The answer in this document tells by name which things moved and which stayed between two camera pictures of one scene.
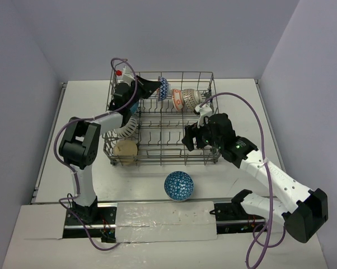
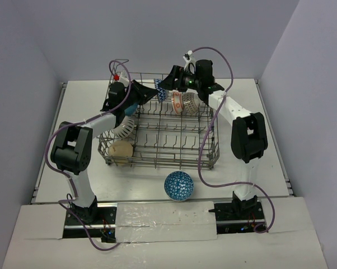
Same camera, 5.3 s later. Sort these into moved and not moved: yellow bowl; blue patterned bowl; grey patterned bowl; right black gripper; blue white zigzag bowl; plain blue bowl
Moved: yellow bowl; right black gripper
Not moved: grey patterned bowl; blue patterned bowl; blue white zigzag bowl; plain blue bowl
